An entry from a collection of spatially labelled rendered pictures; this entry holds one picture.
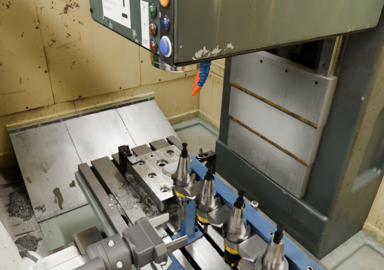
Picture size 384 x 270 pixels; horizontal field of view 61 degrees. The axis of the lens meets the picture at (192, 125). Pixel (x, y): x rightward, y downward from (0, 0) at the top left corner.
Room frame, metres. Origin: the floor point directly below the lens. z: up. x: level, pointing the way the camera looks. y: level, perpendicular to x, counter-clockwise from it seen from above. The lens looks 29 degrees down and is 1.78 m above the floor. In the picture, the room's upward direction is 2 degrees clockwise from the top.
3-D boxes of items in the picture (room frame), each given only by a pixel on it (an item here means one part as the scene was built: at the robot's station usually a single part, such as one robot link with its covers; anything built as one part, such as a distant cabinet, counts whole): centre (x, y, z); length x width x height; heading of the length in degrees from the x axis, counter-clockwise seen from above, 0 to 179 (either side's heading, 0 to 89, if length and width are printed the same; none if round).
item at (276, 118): (1.19, -0.32, 1.16); 0.48 x 0.05 x 0.51; 35
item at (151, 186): (1.05, 0.09, 0.96); 0.29 x 0.23 x 0.05; 35
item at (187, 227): (0.78, 0.00, 1.05); 0.10 x 0.05 x 0.30; 125
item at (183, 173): (0.71, 0.02, 1.26); 0.04 x 0.04 x 0.07
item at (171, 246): (0.51, 0.03, 1.18); 0.06 x 0.02 x 0.03; 125
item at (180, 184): (0.71, 0.02, 1.21); 0.06 x 0.06 x 0.03
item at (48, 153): (1.47, 0.43, 0.75); 0.89 x 0.67 x 0.26; 125
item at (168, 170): (0.75, 0.05, 1.21); 0.07 x 0.05 x 0.01; 125
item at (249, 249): (0.48, -0.14, 1.21); 0.07 x 0.05 x 0.01; 125
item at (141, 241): (0.50, 0.13, 1.18); 0.13 x 0.12 x 0.10; 35
